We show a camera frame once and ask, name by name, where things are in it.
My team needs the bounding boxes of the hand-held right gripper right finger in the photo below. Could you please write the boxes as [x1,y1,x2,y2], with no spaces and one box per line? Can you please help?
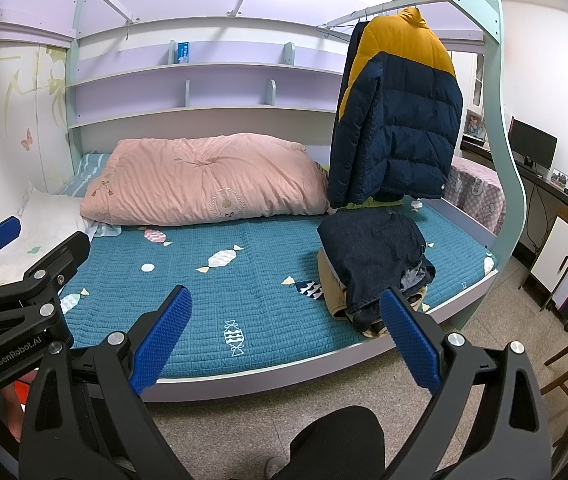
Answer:
[379,287,552,480]

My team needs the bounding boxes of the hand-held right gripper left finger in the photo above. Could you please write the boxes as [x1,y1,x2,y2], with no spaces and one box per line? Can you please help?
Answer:
[18,284,194,480]

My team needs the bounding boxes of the dark denim jeans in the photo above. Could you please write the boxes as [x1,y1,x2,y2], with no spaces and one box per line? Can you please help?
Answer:
[316,211,437,333]

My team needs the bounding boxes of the white pillow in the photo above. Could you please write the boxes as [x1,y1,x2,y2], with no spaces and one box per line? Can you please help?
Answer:
[0,182,97,293]

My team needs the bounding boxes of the blue striped pillow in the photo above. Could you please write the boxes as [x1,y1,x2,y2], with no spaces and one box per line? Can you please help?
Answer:
[58,152,115,198]

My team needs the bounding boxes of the khaki garment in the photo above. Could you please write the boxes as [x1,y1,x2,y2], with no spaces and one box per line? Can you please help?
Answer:
[316,250,430,336]

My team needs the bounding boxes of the teal quilted blanket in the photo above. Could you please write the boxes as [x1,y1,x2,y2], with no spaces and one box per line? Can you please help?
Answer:
[56,199,500,378]

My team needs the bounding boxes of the white wardrobe with butterfly decals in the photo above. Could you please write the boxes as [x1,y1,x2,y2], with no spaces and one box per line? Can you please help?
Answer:
[0,35,72,201]

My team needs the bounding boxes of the person's leg in black trousers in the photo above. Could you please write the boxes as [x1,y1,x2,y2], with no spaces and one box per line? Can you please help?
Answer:
[264,406,385,480]

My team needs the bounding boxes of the yellow-green garment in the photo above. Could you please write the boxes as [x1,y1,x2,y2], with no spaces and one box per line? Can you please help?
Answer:
[344,197,405,209]

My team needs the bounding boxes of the pink duvet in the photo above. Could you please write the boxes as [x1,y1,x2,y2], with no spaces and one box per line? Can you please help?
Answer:
[80,133,332,227]

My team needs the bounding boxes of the white cabinet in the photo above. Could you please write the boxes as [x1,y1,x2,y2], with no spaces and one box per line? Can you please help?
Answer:
[519,203,568,306]

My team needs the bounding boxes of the pink checkered cloth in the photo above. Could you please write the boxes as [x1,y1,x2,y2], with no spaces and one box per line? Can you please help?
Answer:
[446,156,507,235]

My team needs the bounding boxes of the dark desk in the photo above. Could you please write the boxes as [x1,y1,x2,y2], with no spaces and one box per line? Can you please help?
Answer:
[461,137,568,211]

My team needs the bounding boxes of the navy yellow puffer jacket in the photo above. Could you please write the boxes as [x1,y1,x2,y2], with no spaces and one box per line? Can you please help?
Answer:
[326,7,465,208]

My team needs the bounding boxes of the colourful picture cards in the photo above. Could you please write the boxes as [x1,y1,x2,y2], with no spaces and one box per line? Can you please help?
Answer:
[465,112,487,141]

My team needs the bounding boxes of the black computer monitor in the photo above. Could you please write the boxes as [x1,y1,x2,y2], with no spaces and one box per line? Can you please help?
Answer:
[509,119,558,171]

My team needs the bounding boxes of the lilac mint bunk bed frame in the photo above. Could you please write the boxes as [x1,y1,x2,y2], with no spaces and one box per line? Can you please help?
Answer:
[0,0,530,406]

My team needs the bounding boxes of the metal clothes rail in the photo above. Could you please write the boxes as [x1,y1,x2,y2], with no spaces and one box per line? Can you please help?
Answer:
[314,0,460,46]

